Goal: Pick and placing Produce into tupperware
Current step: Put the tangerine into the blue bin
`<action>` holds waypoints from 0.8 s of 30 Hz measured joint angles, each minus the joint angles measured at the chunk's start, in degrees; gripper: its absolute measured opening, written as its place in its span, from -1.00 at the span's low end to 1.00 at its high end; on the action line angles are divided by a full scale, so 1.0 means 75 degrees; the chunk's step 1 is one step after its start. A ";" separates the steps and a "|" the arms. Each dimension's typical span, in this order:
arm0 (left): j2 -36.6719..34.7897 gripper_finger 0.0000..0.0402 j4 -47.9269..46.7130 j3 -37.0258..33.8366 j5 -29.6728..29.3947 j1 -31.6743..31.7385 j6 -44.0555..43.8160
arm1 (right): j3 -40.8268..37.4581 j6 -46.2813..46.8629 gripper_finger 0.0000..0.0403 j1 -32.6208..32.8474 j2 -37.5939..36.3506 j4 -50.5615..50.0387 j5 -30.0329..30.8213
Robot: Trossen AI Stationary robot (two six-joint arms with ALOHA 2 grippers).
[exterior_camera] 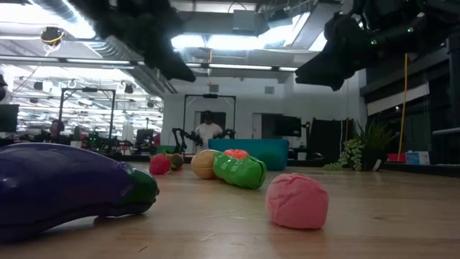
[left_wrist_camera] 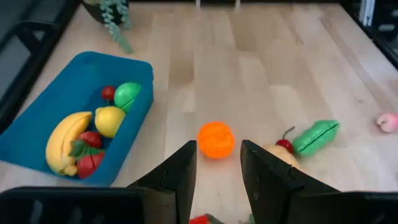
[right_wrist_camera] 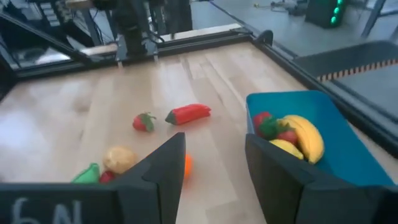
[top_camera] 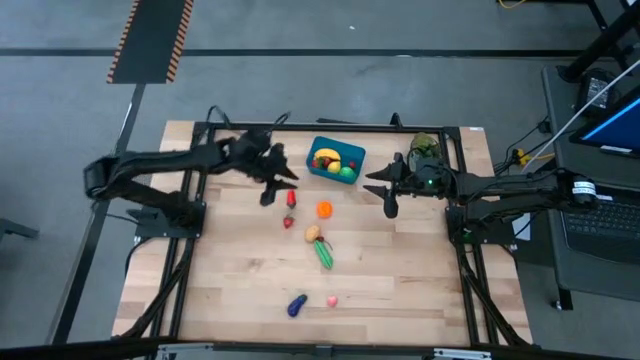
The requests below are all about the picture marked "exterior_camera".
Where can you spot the black robot rig frame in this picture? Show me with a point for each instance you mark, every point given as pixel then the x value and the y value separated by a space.
pixel 210 95
pixel 86 90

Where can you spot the round ceiling camera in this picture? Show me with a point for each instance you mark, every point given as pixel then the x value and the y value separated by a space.
pixel 52 35

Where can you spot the red toy chili pepper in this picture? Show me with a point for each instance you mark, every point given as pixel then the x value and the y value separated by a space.
pixel 178 162

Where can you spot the red toy strawberry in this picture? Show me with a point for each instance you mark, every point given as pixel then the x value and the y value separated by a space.
pixel 160 164

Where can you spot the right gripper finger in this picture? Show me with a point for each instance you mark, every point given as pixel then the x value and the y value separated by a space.
pixel 327 72

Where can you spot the black computer monitor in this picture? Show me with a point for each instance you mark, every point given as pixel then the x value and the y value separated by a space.
pixel 9 118

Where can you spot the black panel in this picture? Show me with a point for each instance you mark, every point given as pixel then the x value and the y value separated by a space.
pixel 330 138

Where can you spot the purple toy eggplant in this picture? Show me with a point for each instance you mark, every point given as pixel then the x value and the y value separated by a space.
pixel 64 183

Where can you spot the green leafy toy vegetable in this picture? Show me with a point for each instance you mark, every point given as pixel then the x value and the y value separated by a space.
pixel 373 144

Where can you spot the pink toy peach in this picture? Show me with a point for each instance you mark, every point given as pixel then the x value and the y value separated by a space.
pixel 296 201

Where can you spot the teal plastic tupperware container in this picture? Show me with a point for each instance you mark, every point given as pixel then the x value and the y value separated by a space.
pixel 273 151

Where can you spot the person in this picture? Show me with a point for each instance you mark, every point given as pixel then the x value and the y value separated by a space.
pixel 56 127
pixel 208 132

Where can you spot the long ceiling light bar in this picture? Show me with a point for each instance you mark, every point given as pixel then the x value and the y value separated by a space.
pixel 237 67

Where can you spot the red box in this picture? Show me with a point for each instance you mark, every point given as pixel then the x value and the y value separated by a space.
pixel 397 158

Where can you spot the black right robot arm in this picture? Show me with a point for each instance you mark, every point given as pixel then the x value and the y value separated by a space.
pixel 442 14

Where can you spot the tan toy potato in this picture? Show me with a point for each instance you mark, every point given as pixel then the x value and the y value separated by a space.
pixel 203 164

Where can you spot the black television screen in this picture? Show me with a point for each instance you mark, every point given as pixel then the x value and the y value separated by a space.
pixel 287 126

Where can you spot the grey ceiling unit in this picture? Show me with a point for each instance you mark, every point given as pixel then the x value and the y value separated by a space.
pixel 244 19

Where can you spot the blue and white box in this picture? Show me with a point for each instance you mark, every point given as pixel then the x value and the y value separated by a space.
pixel 417 158

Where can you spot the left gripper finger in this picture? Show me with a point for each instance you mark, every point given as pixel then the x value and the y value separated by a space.
pixel 178 70

